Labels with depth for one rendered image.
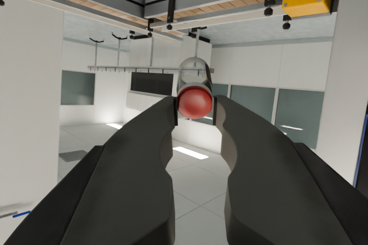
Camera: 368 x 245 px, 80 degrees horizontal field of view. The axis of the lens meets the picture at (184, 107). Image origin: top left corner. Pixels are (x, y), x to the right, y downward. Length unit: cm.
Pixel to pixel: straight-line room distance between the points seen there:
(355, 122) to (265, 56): 515
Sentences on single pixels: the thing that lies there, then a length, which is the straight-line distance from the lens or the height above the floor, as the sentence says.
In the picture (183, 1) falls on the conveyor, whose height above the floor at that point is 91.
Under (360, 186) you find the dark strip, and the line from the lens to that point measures 47.
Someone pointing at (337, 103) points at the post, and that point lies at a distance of 45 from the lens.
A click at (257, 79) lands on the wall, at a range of 556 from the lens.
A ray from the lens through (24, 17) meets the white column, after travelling 145.
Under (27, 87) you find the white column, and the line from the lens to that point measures 143.
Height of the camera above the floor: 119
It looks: 6 degrees up
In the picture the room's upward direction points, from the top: 175 degrees counter-clockwise
